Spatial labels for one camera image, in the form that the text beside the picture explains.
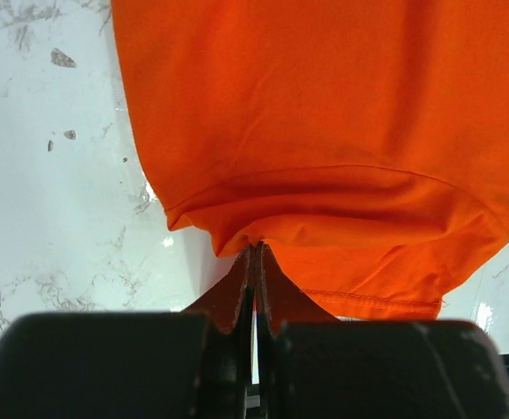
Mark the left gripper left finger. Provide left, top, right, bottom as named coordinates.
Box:
left=184, top=245, right=255, bottom=418

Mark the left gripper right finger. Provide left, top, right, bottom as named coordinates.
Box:
left=255, top=243, right=339, bottom=418

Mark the orange t-shirt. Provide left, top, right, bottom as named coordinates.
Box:
left=111, top=1, right=509, bottom=319

